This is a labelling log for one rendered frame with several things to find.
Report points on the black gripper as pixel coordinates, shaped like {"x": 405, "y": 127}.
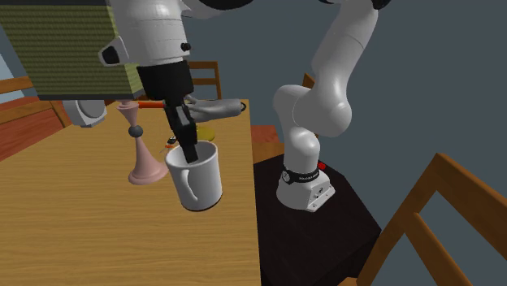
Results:
{"x": 164, "y": 81}

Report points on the white mug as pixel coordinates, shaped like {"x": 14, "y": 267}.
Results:
{"x": 204, "y": 178}

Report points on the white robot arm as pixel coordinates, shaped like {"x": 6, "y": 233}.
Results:
{"x": 317, "y": 107}

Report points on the small black and orange object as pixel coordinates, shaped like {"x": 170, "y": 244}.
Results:
{"x": 171, "y": 140}

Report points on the yellow round object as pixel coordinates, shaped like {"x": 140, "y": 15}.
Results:
{"x": 206, "y": 133}

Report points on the pink hourglass figure, grey ball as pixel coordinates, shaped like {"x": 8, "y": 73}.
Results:
{"x": 142, "y": 162}

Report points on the grey round-faced appliance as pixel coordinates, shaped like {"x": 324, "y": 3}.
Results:
{"x": 85, "y": 111}

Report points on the wooden table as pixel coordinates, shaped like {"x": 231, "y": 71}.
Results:
{"x": 87, "y": 229}

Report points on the green ribbed box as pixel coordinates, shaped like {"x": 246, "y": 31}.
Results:
{"x": 63, "y": 51}

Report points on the black robot stand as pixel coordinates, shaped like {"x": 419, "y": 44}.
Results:
{"x": 309, "y": 241}

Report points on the reddish wooden bench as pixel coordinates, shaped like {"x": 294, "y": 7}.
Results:
{"x": 23, "y": 126}

